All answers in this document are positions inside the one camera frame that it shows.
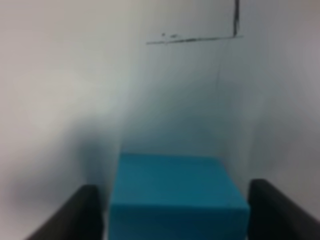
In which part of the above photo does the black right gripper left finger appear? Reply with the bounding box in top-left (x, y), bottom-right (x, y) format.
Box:
top-left (28, 184), bottom-right (104, 240)

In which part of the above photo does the blue cube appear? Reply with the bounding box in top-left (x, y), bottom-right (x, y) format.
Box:
top-left (107, 153), bottom-right (250, 240)

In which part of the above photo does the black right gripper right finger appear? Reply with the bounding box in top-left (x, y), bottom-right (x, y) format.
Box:
top-left (247, 179), bottom-right (320, 240)

